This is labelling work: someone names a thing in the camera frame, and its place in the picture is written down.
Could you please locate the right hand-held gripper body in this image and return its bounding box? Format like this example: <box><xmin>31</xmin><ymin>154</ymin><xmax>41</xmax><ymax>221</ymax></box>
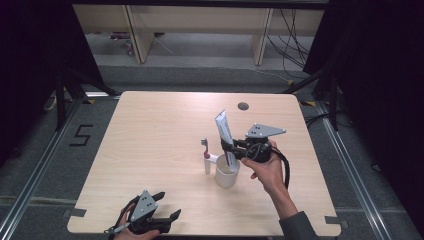
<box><xmin>237</xmin><ymin>123</ymin><xmax>287</xmax><ymax>164</ymax></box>

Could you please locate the person's left hand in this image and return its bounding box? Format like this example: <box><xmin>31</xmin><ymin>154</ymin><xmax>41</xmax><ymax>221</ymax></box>
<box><xmin>113</xmin><ymin>203</ymin><xmax>161</xmax><ymax>240</ymax></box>

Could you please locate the white cup with handle holder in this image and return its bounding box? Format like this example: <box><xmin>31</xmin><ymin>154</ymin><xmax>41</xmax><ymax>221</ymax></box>
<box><xmin>203</xmin><ymin>152</ymin><xmax>242</xmax><ymax>189</ymax></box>

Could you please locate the white toothpaste tube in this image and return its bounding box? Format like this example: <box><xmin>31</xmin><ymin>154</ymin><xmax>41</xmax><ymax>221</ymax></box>
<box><xmin>214</xmin><ymin>109</ymin><xmax>240</xmax><ymax>168</ymax></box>

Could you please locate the small colourful clutter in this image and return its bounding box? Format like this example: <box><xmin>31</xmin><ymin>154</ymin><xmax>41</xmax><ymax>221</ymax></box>
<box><xmin>107</xmin><ymin>31</ymin><xmax>135</xmax><ymax>57</ymax></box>

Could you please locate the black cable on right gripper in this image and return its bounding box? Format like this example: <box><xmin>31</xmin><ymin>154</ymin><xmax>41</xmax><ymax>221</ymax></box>
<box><xmin>270</xmin><ymin>147</ymin><xmax>292</xmax><ymax>191</ymax></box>

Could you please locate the person's right hand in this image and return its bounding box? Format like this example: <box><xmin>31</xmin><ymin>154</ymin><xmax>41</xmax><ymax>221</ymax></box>
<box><xmin>240</xmin><ymin>139</ymin><xmax>290</xmax><ymax>197</ymax></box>

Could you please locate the light wooden desk frame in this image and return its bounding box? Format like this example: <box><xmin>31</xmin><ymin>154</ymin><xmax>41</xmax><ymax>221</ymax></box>
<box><xmin>72</xmin><ymin>3</ymin><xmax>326</xmax><ymax>66</ymax></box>

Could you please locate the bundle of black cables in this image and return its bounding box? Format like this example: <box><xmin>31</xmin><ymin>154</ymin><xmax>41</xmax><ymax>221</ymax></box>
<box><xmin>266</xmin><ymin>8</ymin><xmax>312</xmax><ymax>80</ymax></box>

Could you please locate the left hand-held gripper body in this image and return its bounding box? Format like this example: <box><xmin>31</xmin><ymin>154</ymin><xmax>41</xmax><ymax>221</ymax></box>
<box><xmin>128</xmin><ymin>189</ymin><xmax>172</xmax><ymax>235</ymax></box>

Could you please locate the aluminium floor rail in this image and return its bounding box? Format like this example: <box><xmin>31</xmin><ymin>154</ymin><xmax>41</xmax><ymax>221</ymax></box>
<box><xmin>0</xmin><ymin>97</ymin><xmax>84</xmax><ymax>240</ymax></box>
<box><xmin>314</xmin><ymin>99</ymin><xmax>393</xmax><ymax>240</ymax></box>

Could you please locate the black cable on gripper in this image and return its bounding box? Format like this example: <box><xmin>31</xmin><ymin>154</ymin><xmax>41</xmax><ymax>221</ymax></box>
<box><xmin>270</xmin><ymin>147</ymin><xmax>292</xmax><ymax>191</ymax></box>
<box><xmin>114</xmin><ymin>195</ymin><xmax>141</xmax><ymax>232</ymax></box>

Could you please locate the black metal stand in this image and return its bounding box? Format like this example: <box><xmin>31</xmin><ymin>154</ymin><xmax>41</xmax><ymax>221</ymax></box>
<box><xmin>282</xmin><ymin>64</ymin><xmax>342</xmax><ymax>132</ymax></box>
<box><xmin>53</xmin><ymin>64</ymin><xmax>120</xmax><ymax>132</ymax></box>

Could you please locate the pink toothbrush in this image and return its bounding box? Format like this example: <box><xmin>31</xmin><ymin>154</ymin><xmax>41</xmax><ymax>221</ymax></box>
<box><xmin>200</xmin><ymin>137</ymin><xmax>212</xmax><ymax>161</ymax></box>

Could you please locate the black tape strip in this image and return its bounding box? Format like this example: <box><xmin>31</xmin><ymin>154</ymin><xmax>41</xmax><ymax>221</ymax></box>
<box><xmin>62</xmin><ymin>207</ymin><xmax>88</xmax><ymax>219</ymax></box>
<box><xmin>324</xmin><ymin>215</ymin><xmax>350</xmax><ymax>230</ymax></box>

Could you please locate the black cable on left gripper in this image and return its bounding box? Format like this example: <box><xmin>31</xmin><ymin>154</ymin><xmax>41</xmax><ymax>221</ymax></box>
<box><xmin>114</xmin><ymin>195</ymin><xmax>141</xmax><ymax>232</ymax></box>

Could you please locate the silver plug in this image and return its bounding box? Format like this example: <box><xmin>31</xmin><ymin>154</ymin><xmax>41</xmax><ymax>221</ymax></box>
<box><xmin>103</xmin><ymin>222</ymin><xmax>132</xmax><ymax>236</ymax></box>

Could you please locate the black curtain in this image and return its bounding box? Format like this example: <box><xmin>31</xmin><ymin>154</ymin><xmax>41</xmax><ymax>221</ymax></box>
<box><xmin>302</xmin><ymin>0</ymin><xmax>424</xmax><ymax>231</ymax></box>
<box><xmin>0</xmin><ymin>0</ymin><xmax>105</xmax><ymax>168</ymax></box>

